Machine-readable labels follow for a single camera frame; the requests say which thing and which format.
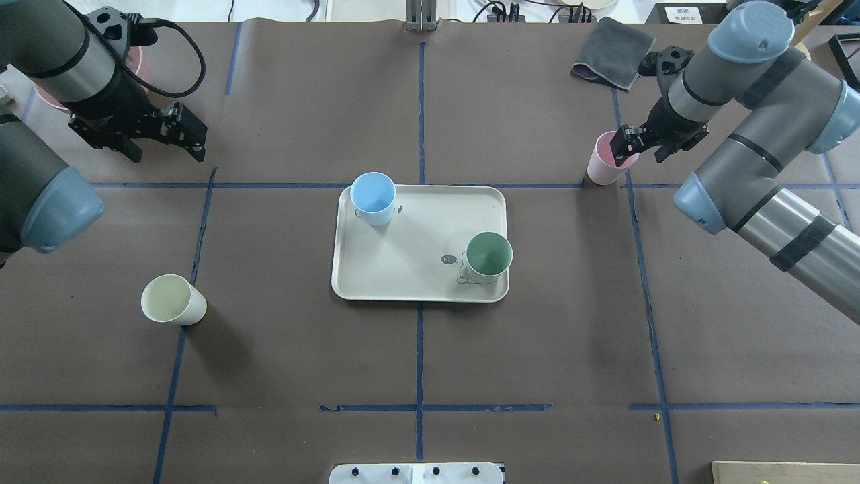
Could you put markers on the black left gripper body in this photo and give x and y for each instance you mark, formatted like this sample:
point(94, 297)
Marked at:
point(119, 102)

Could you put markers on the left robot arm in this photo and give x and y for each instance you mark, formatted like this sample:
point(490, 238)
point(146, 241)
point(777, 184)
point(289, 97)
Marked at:
point(81, 62)

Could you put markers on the cream rabbit tray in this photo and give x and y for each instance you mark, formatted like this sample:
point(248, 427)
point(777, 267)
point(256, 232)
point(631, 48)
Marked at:
point(419, 255)

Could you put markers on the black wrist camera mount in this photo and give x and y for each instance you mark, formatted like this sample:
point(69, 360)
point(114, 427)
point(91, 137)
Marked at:
point(117, 33)
point(666, 65)

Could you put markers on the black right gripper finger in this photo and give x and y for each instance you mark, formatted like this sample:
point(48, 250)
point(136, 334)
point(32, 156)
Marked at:
point(628, 141)
point(668, 150)

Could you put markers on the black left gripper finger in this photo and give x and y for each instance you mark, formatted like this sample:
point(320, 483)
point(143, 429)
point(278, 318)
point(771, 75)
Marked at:
point(137, 148)
point(184, 128)

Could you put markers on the aluminium frame post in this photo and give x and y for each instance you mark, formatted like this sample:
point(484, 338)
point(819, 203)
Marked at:
point(421, 15)

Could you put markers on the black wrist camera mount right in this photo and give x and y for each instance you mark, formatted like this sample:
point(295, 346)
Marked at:
point(666, 65)

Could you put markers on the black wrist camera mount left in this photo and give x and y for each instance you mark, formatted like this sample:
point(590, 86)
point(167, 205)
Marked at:
point(117, 33)

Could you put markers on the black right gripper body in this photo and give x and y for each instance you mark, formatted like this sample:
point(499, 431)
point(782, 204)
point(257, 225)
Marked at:
point(664, 124)

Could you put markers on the wooden cutting board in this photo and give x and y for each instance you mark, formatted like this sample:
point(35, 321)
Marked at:
point(740, 471)

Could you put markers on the grey folded cloth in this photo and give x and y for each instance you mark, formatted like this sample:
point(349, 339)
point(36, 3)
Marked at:
point(612, 54)

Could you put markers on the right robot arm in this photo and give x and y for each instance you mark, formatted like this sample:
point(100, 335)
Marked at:
point(794, 106)

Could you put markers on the blue cup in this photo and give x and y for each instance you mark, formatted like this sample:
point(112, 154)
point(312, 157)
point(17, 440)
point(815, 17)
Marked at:
point(374, 195)

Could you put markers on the wooden stand round base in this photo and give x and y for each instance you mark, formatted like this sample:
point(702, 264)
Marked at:
point(806, 16)

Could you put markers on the cream cup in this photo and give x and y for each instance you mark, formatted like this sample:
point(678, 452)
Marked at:
point(171, 299)

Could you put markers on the pink cup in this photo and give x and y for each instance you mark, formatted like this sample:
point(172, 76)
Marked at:
point(602, 169)

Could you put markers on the green cup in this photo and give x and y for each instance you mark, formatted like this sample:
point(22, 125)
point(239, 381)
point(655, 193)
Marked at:
point(487, 256)

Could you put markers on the pink bowl with ice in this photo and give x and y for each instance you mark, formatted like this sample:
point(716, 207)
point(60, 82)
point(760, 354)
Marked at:
point(135, 61)

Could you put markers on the white camera pole base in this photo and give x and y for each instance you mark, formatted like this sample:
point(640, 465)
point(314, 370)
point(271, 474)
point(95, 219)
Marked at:
point(417, 472)

